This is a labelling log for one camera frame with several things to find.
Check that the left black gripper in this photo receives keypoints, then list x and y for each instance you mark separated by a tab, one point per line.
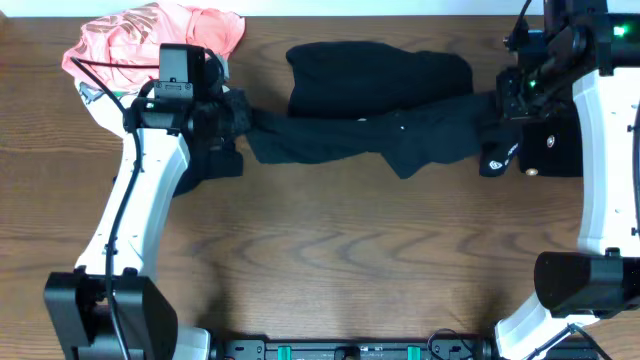
232	118

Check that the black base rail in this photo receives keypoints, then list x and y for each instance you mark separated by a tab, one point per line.
443	344

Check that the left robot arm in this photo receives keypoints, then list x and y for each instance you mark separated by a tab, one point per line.
179	131

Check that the white printed shirt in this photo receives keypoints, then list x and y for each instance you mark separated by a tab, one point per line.
101	108

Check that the black cardigan with gold buttons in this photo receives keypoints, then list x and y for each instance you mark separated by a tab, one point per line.
552	148

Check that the pink crumpled shirt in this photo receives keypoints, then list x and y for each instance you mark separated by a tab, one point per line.
124	48

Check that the black t-shirt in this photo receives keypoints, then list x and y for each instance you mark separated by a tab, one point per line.
412	108

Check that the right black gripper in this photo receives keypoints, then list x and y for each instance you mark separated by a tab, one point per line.
513	107

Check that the black garment under pile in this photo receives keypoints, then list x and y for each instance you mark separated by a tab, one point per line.
208	162

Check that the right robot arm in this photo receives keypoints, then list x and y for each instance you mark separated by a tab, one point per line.
587	53

